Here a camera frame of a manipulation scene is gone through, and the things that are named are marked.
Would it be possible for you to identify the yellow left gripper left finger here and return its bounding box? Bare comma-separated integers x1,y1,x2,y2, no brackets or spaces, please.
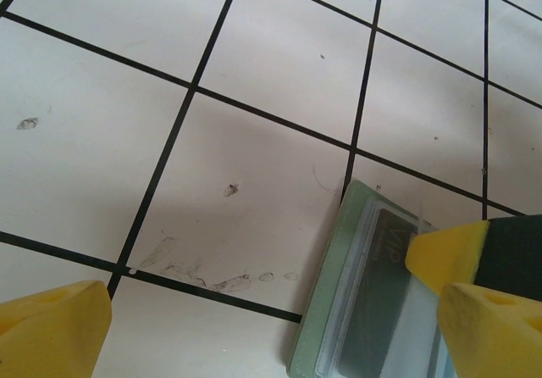
0,280,113,378

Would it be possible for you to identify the green blue card holder wallet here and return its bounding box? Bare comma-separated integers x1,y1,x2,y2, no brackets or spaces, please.
289,178,459,378

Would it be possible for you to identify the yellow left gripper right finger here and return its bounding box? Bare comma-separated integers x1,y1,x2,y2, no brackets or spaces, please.
437,281,542,378

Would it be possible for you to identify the black VIP card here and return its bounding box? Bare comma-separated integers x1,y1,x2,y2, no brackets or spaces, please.
333,207,446,378

